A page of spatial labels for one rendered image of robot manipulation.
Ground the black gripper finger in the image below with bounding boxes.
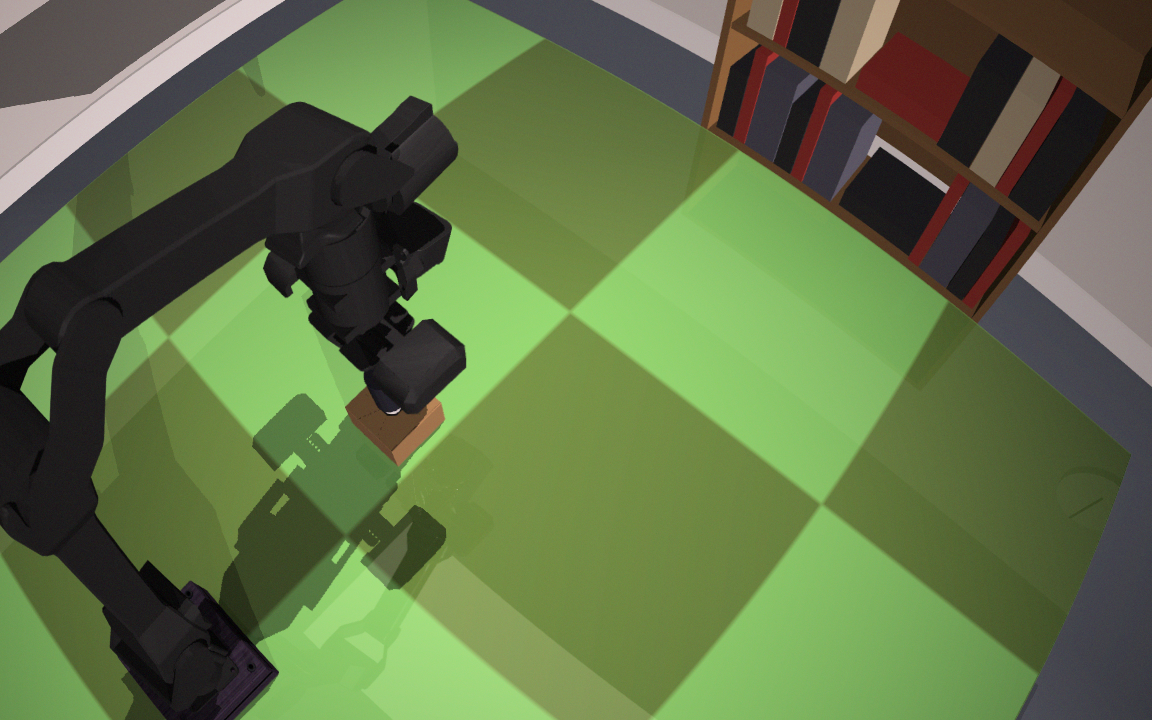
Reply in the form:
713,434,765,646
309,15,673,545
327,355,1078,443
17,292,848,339
339,314,415,371
308,312,344,348

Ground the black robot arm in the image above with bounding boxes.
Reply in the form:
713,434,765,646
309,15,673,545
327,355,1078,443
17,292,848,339
0,96,458,713

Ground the brown block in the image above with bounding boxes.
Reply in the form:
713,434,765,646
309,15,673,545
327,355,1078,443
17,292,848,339
344,387,446,467

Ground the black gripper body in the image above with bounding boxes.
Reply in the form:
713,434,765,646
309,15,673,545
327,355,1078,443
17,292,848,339
263,242,467,414

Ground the black marker cap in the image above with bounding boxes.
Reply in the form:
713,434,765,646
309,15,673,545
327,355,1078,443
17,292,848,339
364,367,400,412

